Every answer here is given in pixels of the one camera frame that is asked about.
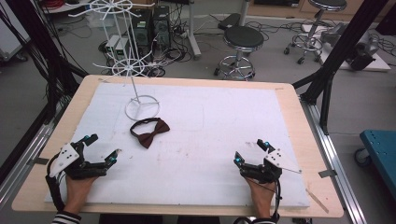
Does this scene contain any aluminium rail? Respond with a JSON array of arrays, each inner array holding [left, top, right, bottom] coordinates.
[[0, 102, 64, 208], [299, 98, 369, 224]]

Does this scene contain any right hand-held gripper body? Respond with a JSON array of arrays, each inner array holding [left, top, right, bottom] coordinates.
[[240, 148, 303, 185]]

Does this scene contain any white wire display rack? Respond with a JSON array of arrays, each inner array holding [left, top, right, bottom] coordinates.
[[67, 0, 162, 122]]

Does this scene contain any black flat pad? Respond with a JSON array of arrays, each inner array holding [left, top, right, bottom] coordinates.
[[217, 12, 241, 31]]

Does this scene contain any thin wooden stick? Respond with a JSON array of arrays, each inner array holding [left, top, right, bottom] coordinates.
[[304, 188, 330, 215]]

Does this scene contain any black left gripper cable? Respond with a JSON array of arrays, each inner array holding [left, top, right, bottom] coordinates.
[[45, 153, 67, 213]]

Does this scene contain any dark red bow tie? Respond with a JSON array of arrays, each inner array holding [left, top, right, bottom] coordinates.
[[129, 117, 171, 149]]

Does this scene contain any black metal frame post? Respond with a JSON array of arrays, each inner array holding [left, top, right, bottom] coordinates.
[[0, 0, 89, 125], [291, 0, 390, 135]]

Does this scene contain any person's left hand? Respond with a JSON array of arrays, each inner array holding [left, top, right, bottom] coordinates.
[[63, 175, 99, 215]]

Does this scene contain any black round stool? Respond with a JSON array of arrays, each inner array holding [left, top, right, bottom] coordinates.
[[213, 24, 265, 81], [283, 0, 348, 65]]

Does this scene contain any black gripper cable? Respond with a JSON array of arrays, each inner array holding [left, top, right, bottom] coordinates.
[[272, 179, 283, 219], [45, 153, 67, 213]]

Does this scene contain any grey black machine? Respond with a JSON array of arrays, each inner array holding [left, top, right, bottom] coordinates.
[[319, 21, 381, 72]]

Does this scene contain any blue cart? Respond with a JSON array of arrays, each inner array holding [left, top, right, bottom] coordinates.
[[353, 129, 396, 201]]

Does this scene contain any black computer tower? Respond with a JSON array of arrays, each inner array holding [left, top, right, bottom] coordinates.
[[130, 8, 154, 63], [151, 5, 173, 49]]

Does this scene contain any white table cloth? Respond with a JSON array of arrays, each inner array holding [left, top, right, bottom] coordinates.
[[44, 82, 311, 209]]

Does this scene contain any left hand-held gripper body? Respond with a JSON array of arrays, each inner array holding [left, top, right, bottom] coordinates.
[[49, 140, 109, 180]]

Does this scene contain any grey tape piece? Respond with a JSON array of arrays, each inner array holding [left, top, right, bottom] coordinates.
[[318, 169, 338, 179], [26, 156, 50, 166]]

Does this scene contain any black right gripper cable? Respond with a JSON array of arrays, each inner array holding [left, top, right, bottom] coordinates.
[[272, 179, 283, 219]]

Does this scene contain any person's right hand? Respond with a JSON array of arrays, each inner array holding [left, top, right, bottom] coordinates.
[[244, 176, 277, 219]]

